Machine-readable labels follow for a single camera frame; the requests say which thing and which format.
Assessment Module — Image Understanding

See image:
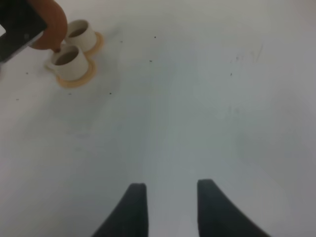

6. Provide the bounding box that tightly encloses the near orange cup coaster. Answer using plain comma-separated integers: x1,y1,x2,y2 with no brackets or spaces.
56,58,97,89

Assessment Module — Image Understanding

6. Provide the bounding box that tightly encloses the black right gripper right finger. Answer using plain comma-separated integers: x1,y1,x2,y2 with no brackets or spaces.
197,179,268,237

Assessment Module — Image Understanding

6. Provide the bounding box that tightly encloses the brown clay teapot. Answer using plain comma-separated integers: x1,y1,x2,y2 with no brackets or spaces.
28,0,68,53

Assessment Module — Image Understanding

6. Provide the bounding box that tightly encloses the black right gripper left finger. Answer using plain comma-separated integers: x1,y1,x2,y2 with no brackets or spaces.
93,183,149,237

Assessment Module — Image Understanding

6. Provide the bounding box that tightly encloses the far orange cup coaster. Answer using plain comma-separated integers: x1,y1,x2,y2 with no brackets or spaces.
84,32,104,57

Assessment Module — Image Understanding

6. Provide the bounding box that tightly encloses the far white teacup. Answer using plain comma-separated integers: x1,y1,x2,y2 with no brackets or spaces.
65,20,97,52

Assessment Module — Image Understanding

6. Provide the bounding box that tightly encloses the white teacup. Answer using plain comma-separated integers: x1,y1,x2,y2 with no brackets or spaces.
65,20,97,52
45,44,89,81

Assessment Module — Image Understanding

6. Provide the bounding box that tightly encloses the near white teacup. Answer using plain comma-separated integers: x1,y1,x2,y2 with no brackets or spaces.
45,44,89,81

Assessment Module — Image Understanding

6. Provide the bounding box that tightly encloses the orange cup coaster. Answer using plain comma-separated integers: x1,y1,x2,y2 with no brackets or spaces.
56,58,97,89
84,32,104,57

